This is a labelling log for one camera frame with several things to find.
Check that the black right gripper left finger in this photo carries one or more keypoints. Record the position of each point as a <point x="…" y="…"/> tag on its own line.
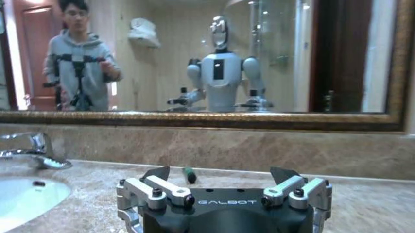
<point x="158" y="188"/>

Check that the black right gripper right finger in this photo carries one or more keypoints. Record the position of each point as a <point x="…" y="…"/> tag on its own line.
<point x="291" y="185"/>

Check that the chrome sink faucet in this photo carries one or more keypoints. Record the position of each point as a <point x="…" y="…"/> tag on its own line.
<point x="40" y="145"/>

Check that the white ceramic sink basin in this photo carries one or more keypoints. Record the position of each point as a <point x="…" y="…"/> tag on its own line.
<point x="22" y="196"/>

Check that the green marker pen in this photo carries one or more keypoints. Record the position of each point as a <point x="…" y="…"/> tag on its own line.
<point x="189" y="175"/>

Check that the white robot torso and head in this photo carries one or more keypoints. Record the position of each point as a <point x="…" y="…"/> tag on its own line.
<point x="222" y="89"/>

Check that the black tripod control rig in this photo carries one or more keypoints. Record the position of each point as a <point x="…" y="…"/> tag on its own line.
<point x="78" y="70"/>

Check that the person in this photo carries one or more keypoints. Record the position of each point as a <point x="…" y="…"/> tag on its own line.
<point x="93" y="48"/>

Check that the gold framed wall mirror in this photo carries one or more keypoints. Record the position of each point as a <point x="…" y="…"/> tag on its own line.
<point x="226" y="120"/>

